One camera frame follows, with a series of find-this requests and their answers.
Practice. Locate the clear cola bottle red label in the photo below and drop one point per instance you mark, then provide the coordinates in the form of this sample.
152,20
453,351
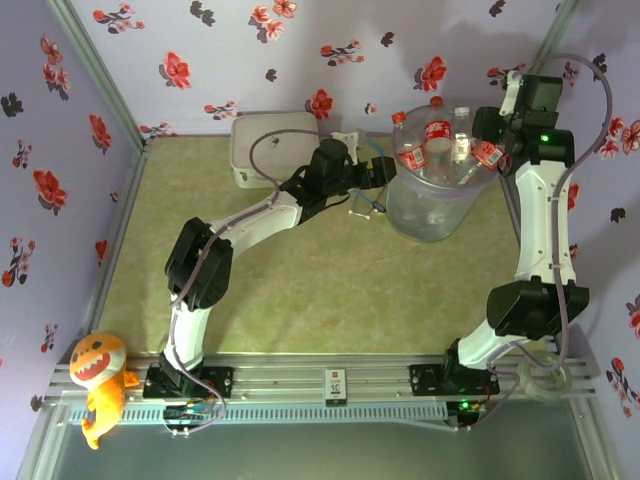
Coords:
437,132
414,157

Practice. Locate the clear bottle red white label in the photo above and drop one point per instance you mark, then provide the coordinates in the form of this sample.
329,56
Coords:
460,145

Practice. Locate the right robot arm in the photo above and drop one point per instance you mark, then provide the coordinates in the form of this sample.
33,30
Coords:
537,225

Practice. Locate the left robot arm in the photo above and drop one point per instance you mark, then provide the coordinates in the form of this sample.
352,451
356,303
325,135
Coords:
255,220

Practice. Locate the clear plastic bin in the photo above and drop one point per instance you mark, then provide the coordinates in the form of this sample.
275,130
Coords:
425,220

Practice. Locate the teal stethoscope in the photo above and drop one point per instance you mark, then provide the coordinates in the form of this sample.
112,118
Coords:
378,206

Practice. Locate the white zippered pouch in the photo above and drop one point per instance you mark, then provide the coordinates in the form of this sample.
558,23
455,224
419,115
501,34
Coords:
290,122

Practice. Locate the controller circuit board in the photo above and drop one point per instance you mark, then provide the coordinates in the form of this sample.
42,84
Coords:
467,406
187,412

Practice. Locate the clear tape roll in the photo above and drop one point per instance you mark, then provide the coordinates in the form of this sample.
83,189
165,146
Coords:
525,382

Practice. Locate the orange shark plush toy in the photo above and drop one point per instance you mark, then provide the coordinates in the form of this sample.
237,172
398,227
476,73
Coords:
95,360

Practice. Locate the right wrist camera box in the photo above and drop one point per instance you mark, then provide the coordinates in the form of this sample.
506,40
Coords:
510,92

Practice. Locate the aluminium frame post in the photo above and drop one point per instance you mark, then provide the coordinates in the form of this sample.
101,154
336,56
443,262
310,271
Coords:
102,75
42,445
592,440
556,30

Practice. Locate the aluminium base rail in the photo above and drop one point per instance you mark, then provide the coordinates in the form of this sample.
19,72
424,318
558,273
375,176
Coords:
285,380

